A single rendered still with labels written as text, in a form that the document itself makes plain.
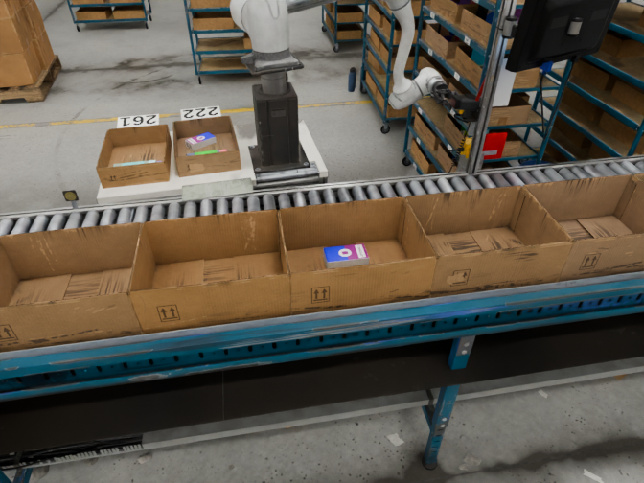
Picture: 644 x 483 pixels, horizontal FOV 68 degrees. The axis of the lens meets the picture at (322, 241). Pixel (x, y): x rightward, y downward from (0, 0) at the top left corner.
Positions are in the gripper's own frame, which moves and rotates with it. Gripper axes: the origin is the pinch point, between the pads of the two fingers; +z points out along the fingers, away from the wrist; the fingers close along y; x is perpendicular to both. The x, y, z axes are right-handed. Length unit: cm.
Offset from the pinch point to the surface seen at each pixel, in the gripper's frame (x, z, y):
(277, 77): -20, 5, -84
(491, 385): 67, 108, -16
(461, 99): -13.8, 26.2, -10.0
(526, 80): -3.3, -16.0, 44.6
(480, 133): 0.2, 30.8, -0.5
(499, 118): 16.8, -16.1, 35.1
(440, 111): 41, -82, 30
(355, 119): 95, -195, 0
